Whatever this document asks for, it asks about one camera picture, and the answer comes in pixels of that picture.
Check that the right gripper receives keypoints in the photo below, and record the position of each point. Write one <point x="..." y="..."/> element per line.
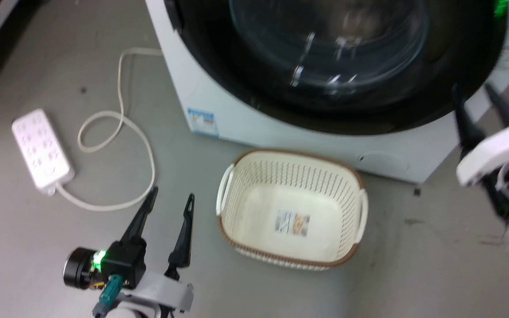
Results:
<point x="497" y="152"/>

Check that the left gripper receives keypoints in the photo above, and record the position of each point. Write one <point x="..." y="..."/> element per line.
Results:
<point x="126" y="265"/>

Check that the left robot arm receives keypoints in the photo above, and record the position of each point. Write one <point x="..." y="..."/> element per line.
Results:
<point x="124" y="311"/>

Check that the black round washing machine door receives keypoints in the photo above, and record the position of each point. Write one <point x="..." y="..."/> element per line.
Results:
<point x="369" y="112"/>

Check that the white front-load washing machine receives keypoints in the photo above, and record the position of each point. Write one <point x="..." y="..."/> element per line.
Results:
<point x="245" y="128"/>

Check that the blue energy label sticker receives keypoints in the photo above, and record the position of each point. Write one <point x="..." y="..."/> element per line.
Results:
<point x="203" y="122"/>

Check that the cream plastic laundry basket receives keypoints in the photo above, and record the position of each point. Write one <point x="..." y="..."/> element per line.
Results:
<point x="290" y="238"/>

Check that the printed basket label sticker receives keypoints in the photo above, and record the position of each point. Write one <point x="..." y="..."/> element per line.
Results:
<point x="292" y="222"/>

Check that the white power strip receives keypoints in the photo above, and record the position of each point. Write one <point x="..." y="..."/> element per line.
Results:
<point x="40" y="150"/>

